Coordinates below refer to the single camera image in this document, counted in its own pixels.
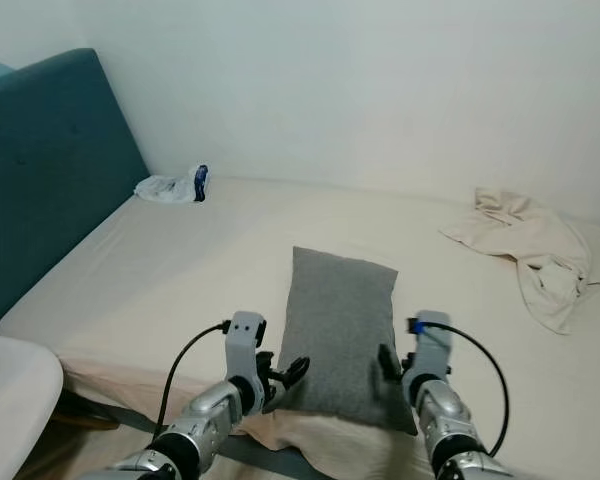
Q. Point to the grey fabric pillow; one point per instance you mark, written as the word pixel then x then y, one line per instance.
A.
pixel 340 320

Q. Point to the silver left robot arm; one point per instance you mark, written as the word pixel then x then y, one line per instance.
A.
pixel 200 420

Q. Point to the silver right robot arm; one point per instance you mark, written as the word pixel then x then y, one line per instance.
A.
pixel 455 425

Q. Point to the bed with beige sheet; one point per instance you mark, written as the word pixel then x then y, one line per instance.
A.
pixel 200 270

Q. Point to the crumpled beige cloth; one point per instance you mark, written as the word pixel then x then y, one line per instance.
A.
pixel 535 240

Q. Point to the brown wooden furniture leg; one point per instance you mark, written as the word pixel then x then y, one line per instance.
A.
pixel 97 416

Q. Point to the small dark blue pack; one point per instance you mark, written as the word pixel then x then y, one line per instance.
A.
pixel 201 183

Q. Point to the crumpled white plastic bag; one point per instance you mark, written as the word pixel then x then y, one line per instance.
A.
pixel 160 187

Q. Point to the dark teal upholstered headboard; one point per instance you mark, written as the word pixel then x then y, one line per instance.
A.
pixel 50 160

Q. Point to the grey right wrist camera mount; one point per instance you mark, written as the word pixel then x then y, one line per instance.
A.
pixel 432 342

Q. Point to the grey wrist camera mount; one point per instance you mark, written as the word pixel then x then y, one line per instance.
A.
pixel 245 340
pixel 432 342

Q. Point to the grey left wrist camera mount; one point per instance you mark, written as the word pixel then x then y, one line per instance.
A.
pixel 245 340

